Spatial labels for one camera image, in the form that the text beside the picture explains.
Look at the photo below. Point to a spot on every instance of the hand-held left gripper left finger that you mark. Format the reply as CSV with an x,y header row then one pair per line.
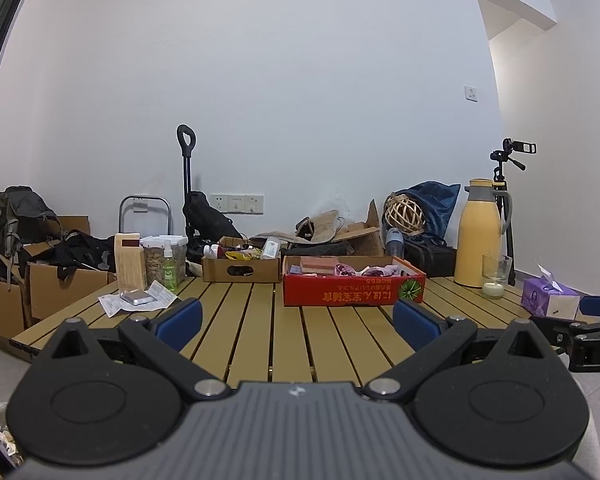
x,y
180,322

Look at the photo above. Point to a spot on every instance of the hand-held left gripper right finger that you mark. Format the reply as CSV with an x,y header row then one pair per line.
x,y
415,322

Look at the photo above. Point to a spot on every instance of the red cardboard box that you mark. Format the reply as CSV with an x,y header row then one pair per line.
x,y
330,295

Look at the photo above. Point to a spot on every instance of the purple tissue box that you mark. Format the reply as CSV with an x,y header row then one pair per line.
x,y
545,300

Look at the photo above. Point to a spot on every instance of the silver foil packet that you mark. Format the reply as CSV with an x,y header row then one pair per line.
x,y
137,297

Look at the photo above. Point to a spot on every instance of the green spray bottle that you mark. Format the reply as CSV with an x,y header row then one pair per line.
x,y
170,272

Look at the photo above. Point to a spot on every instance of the clear storage jar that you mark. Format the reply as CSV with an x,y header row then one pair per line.
x,y
152,265

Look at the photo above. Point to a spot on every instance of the black case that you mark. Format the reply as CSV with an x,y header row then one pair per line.
x,y
435,260

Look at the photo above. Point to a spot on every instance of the white paper leaflet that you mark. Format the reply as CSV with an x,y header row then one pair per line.
x,y
110,305

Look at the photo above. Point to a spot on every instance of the beige wood-look carton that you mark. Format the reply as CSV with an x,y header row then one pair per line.
x,y
130,270

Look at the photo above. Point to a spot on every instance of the glass candle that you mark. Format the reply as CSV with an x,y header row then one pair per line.
x,y
493,290

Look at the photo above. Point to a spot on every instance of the red white tube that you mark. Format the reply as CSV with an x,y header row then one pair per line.
x,y
211,251

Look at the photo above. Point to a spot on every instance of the blue grey bottle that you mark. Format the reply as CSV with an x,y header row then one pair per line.
x,y
395,245

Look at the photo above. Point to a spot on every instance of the yellow snack bag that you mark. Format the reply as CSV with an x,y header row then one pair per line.
x,y
241,255

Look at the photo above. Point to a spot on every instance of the black tripod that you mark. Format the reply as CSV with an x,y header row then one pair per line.
x,y
509,250

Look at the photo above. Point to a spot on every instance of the large open cardboard box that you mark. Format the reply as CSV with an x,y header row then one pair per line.
x,y
367,242

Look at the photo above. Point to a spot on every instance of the small cardboard box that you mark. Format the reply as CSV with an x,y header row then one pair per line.
x,y
267,272

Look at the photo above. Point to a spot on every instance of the yellow thermos jug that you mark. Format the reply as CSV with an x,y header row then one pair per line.
x,y
477,240

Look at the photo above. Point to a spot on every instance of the rattan ball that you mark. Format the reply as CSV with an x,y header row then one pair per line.
x,y
405,215

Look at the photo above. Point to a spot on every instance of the black trolley bag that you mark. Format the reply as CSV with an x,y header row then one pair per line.
x,y
207,217

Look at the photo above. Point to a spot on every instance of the cardboard box with clothes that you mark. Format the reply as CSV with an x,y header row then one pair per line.
x,y
70,290

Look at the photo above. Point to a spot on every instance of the white plastic bottle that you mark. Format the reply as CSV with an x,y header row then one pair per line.
x,y
271,250

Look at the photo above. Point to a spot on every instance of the black clothes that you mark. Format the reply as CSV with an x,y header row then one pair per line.
x,y
85,250

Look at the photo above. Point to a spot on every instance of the black folded bag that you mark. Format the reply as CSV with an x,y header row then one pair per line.
x,y
320,249

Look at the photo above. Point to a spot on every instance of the dark blue cloth bag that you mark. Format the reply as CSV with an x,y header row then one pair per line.
x,y
440,205

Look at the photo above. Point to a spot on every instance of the metal folding stool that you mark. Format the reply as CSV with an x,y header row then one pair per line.
x,y
145,198

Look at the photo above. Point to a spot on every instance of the beige felt bag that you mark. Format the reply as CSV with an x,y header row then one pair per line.
x,y
325,225

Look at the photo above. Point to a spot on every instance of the cardboard box with backpack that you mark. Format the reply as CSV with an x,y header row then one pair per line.
x,y
0,305

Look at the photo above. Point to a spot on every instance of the dark backpack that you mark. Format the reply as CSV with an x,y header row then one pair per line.
x,y
22,210

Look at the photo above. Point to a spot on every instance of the white wall socket row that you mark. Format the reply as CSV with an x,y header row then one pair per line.
x,y
236,203

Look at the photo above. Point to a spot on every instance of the black camera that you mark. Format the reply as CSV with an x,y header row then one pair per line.
x,y
522,148

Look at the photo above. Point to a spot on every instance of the white wall switch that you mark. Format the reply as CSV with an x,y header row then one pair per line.
x,y
471,93

